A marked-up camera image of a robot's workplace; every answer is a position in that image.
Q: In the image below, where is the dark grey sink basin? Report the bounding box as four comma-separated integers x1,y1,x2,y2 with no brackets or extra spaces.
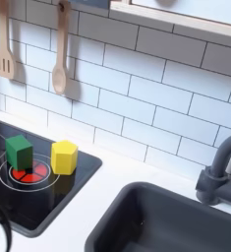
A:
84,181,231,252

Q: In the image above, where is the slotted wooden spatula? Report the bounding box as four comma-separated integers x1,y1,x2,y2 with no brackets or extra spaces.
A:
0,0,17,81

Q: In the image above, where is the dark grey tap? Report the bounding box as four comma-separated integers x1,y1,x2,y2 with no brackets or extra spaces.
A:
195,131,231,209

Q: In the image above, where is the light wooden shelf frame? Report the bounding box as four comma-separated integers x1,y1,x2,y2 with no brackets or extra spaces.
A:
108,0,231,51

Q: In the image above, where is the green toy block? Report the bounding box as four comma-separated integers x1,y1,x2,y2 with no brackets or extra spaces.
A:
4,134,34,172

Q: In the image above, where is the black toy stove top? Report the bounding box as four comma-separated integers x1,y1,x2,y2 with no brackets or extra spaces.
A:
0,117,103,238

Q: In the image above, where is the wooden spoon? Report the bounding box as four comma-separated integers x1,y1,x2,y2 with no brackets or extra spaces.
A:
51,0,73,96

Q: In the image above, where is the yellow toy block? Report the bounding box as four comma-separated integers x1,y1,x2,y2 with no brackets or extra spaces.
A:
50,139,80,176

